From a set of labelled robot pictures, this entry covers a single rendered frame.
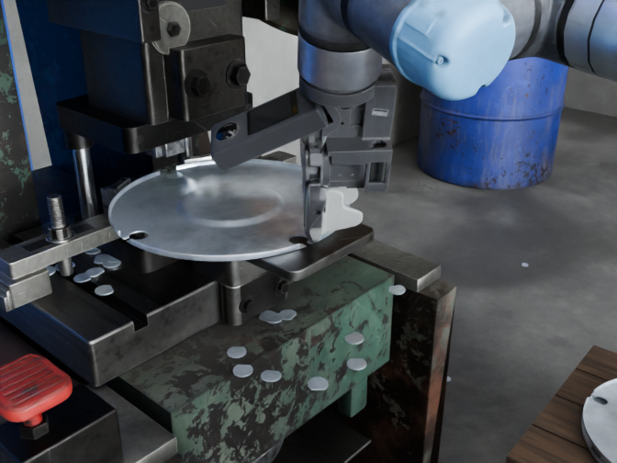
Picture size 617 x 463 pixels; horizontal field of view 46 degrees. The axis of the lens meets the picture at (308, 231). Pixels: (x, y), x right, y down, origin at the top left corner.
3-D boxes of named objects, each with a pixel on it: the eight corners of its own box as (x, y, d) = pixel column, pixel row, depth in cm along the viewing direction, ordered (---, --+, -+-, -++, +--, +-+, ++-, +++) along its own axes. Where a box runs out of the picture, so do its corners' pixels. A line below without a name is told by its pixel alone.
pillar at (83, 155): (102, 216, 97) (88, 114, 90) (87, 221, 95) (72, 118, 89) (93, 211, 98) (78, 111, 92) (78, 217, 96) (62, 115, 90)
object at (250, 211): (252, 149, 107) (252, 144, 107) (398, 209, 88) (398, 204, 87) (67, 201, 90) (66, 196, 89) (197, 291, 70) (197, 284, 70)
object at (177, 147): (190, 150, 94) (188, 122, 93) (161, 159, 91) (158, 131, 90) (174, 144, 96) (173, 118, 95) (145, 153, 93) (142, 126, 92)
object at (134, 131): (258, 134, 96) (257, 94, 93) (132, 176, 83) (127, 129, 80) (181, 110, 106) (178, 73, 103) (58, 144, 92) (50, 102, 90)
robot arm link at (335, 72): (301, 53, 59) (294, 5, 65) (299, 100, 62) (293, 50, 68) (392, 51, 59) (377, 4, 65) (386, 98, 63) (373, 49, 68)
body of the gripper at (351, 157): (387, 198, 71) (401, 95, 63) (299, 202, 70) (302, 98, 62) (375, 150, 77) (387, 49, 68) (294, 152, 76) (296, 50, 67)
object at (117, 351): (357, 247, 108) (358, 210, 105) (95, 389, 78) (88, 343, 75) (222, 194, 126) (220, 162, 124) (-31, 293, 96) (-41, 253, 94)
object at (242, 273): (374, 324, 89) (378, 225, 83) (295, 378, 79) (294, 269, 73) (234, 259, 104) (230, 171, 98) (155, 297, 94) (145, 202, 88)
